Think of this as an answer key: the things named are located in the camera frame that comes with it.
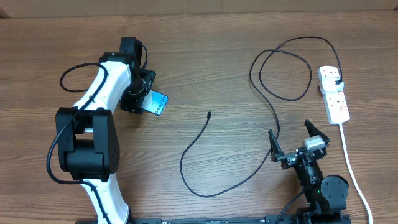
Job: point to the Samsung Galaxy smartphone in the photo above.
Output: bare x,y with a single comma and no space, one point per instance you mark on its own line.
155,102

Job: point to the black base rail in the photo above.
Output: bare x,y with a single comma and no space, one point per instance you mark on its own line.
217,221

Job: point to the white power strip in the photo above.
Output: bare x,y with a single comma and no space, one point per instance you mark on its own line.
335,103

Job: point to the white charger plug adapter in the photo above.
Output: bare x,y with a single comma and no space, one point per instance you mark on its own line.
331,84

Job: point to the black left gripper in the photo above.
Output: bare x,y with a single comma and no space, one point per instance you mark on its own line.
147,76

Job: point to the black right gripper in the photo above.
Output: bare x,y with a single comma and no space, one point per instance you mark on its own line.
289,158

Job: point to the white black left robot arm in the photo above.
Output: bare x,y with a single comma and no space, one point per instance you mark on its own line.
86,149

